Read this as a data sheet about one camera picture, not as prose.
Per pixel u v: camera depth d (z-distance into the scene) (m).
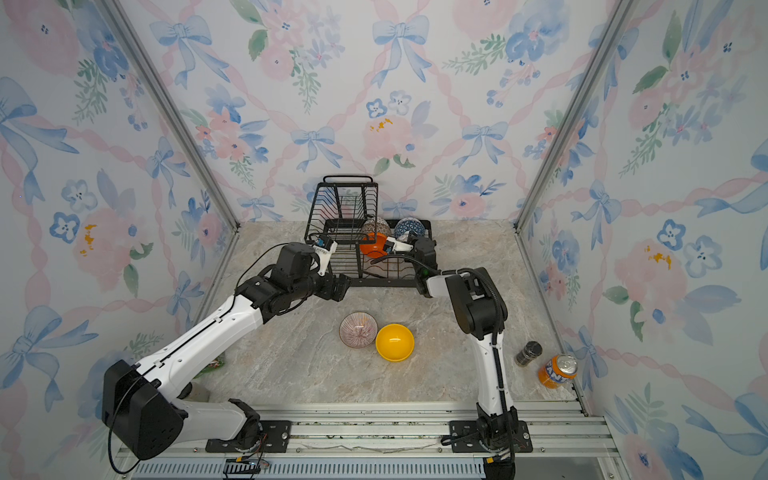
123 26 0.71
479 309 0.58
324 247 0.69
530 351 0.78
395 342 0.86
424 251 0.84
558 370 0.75
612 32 0.71
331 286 0.70
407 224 1.13
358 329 0.90
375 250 1.07
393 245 0.94
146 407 0.39
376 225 1.13
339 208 1.09
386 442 0.74
